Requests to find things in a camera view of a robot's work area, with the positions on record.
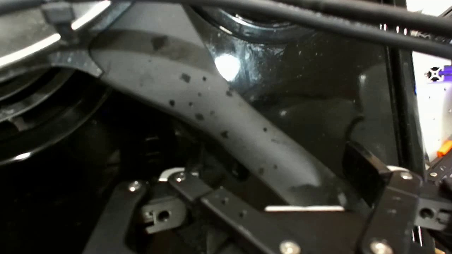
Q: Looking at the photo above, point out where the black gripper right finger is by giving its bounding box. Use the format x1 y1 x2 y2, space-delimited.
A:
342 140 452 254

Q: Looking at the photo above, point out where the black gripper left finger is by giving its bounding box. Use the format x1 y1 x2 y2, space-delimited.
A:
83 167 303 254

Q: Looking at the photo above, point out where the black pan with glass lid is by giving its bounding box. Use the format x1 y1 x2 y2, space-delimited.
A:
0 0 352 211

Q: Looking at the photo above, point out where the black electric stove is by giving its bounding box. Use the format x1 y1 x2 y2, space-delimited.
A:
0 0 426 254

